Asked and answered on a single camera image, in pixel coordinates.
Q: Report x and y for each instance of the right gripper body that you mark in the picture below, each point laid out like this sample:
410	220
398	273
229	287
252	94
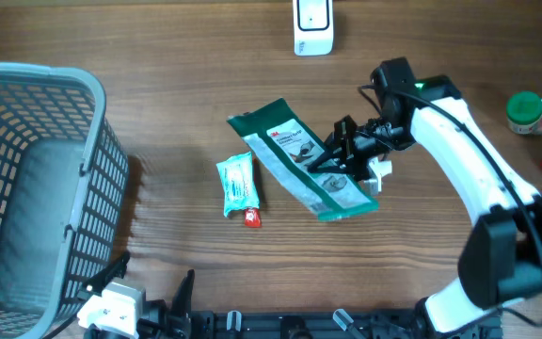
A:
364	140

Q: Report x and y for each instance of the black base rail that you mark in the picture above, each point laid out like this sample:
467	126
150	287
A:
390	324

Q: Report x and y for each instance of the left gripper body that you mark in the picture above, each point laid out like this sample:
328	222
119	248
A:
150	330

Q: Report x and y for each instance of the green cap white jar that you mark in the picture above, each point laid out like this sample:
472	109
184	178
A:
524	112

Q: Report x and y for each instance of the red stick sachet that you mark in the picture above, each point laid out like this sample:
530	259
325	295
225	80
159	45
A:
252	213

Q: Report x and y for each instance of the green 3M gloves package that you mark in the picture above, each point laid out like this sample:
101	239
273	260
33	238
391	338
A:
286	147

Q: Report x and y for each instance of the grey plastic shopping basket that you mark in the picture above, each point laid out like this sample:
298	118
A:
63	176

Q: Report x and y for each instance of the white barcode scanner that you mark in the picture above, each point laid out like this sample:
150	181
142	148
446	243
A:
313	27

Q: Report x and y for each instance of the teal wet wipes pack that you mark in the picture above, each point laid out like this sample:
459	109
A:
237	180

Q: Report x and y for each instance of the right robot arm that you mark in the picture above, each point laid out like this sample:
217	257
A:
501	263

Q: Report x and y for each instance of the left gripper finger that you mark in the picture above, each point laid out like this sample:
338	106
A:
95	285
184	294

